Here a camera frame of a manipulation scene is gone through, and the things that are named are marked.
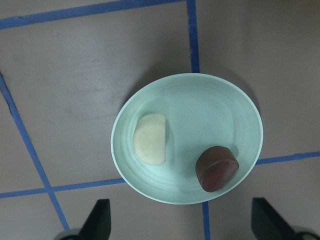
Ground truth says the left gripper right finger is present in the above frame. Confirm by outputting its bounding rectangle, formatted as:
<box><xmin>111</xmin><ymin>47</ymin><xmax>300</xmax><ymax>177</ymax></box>
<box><xmin>251</xmin><ymin>197</ymin><xmax>300</xmax><ymax>240</ymax></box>

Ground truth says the brown bun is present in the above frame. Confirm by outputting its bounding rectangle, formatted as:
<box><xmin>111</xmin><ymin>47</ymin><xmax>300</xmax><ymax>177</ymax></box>
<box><xmin>195</xmin><ymin>146</ymin><xmax>239</xmax><ymax>193</ymax></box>

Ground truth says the light green plate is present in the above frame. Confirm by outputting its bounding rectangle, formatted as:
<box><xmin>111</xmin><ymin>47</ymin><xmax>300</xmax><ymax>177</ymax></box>
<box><xmin>110</xmin><ymin>73</ymin><xmax>263</xmax><ymax>205</ymax></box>

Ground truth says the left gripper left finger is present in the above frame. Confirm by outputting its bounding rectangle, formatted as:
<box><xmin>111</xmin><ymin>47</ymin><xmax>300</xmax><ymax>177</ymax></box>
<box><xmin>78</xmin><ymin>199</ymin><xmax>111</xmax><ymax>240</ymax></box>

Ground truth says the white bun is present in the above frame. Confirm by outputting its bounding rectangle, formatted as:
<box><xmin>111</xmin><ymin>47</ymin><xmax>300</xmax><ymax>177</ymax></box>
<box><xmin>133</xmin><ymin>113</ymin><xmax>166</xmax><ymax>166</ymax></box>

